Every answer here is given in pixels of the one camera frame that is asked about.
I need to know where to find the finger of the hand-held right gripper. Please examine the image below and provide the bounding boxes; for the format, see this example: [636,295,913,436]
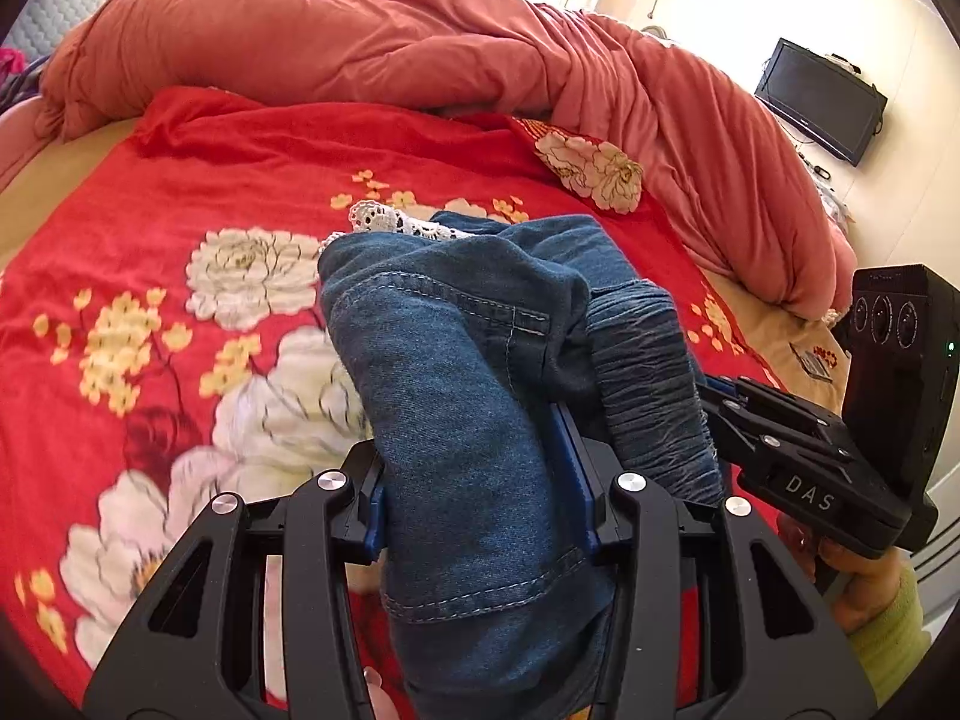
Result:
[694,384,857,472]
[720,377,847,430]

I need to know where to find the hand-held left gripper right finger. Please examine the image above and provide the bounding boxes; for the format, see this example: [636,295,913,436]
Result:
[551,401,878,720]

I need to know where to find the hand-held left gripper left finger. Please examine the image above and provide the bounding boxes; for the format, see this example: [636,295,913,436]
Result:
[81,441,391,720]

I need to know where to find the blue denim pants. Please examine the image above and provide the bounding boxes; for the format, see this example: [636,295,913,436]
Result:
[316,199,728,720]

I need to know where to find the person's right forearm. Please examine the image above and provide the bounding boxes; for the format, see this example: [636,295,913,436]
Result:
[847,564,935,707]

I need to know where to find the person's left hand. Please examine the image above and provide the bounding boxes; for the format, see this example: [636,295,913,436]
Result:
[360,664,406,720]

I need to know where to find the person's right hand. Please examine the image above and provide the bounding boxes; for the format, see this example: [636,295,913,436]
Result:
[776,514,912,635]

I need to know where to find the red floral bed sheet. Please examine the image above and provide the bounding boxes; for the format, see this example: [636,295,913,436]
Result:
[0,86,788,720]

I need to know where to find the salmon pink comforter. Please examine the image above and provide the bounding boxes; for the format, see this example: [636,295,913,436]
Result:
[34,0,860,323]

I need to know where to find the pink and purple clothes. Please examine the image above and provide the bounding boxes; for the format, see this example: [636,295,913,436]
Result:
[0,45,47,112]

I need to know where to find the black wall television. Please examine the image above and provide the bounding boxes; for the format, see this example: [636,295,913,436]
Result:
[754,37,890,167]

